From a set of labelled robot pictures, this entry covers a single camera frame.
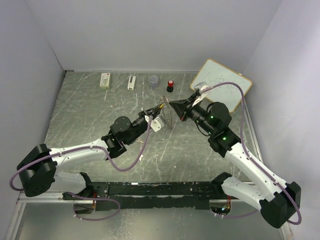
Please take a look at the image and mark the clear jar of paperclips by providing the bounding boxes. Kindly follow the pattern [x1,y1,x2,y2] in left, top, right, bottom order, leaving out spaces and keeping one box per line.
[148,75,159,89]

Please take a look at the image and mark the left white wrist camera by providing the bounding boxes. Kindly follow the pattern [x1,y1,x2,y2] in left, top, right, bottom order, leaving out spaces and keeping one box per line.
[150,116,166,133]

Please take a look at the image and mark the white stapler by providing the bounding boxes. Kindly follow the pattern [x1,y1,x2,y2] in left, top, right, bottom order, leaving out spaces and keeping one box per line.
[127,75,136,91]

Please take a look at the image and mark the metal disc with keyrings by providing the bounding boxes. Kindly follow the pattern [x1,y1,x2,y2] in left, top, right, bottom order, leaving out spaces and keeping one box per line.
[159,95,174,130]

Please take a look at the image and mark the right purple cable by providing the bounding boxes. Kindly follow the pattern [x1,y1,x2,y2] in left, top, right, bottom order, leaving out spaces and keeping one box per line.
[199,81,302,226]

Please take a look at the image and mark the purple cable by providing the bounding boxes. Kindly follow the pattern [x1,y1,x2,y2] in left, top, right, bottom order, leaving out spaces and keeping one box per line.
[199,81,302,226]
[9,116,154,221]

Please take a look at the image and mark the aluminium frame rail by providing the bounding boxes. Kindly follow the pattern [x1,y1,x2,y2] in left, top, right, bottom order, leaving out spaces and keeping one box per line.
[242,101,263,163]

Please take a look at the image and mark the green white staples box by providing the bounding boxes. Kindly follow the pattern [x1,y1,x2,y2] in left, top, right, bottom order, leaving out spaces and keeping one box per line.
[99,72,111,90]

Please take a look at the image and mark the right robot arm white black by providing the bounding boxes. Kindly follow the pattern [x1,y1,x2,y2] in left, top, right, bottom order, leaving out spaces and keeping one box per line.
[169,99,301,229]

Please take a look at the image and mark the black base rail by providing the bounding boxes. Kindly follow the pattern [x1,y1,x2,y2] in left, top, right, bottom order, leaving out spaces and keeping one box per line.
[78,181,227,211]

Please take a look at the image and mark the small whiteboard yellow frame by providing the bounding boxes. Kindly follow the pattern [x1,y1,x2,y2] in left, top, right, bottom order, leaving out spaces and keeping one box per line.
[190,58,253,113]

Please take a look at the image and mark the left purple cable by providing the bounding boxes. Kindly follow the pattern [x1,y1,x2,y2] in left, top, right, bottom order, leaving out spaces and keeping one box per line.
[9,116,154,221]

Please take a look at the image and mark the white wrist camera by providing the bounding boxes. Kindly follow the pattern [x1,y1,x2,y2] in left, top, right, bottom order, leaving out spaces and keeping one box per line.
[192,82,212,107]
[150,116,166,133]

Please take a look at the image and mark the red black stamp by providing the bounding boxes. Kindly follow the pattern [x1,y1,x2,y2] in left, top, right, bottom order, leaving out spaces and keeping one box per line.
[166,80,174,93]

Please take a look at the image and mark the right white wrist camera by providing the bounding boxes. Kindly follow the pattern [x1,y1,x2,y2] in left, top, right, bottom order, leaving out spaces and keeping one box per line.
[192,82,212,107]

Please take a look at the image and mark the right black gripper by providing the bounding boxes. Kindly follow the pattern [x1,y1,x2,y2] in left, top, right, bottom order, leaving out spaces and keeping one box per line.
[170,93,216,135]

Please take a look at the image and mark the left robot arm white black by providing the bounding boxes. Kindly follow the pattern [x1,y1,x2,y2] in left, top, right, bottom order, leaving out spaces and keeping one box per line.
[16,104,164,200]

